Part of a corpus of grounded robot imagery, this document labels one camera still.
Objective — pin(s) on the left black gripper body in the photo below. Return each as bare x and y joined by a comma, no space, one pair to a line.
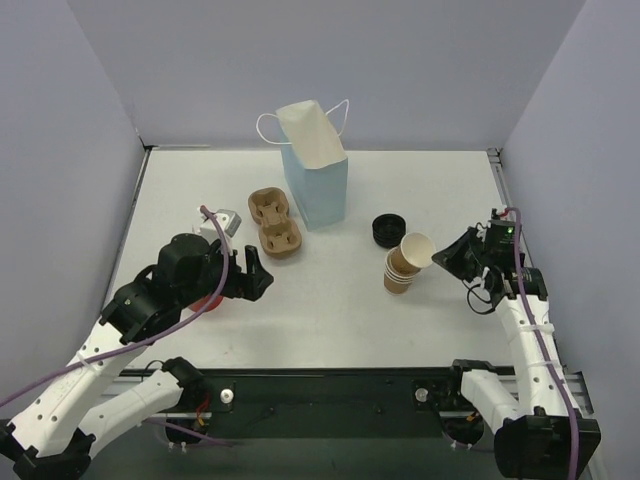
240,279

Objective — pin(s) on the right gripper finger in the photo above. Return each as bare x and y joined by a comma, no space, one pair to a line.
462,248
464,270

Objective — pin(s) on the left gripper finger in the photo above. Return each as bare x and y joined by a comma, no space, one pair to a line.
251,259
259,281

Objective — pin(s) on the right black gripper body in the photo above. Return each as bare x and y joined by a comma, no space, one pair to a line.
473,255

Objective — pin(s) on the brown paper cup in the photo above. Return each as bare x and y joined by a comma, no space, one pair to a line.
417,250

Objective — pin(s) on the brown pulp cup carrier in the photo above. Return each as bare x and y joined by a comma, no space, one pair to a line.
279,235

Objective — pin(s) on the light blue paper bag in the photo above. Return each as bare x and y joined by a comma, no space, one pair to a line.
314,161

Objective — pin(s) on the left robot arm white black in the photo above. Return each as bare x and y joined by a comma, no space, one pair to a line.
66,426

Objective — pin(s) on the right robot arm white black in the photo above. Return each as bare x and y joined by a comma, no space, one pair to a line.
539,432

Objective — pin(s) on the red cup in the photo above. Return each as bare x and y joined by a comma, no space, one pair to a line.
206,304

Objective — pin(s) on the stack of brown paper cups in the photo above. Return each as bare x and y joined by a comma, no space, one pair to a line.
399,274

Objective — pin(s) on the stack of black lids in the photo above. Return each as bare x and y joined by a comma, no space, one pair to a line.
388,230

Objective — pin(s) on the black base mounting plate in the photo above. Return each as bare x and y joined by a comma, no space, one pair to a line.
335,403

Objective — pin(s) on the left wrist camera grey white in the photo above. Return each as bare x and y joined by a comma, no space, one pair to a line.
221,224

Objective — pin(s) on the aluminium frame rail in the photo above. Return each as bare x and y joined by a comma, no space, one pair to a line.
494,157

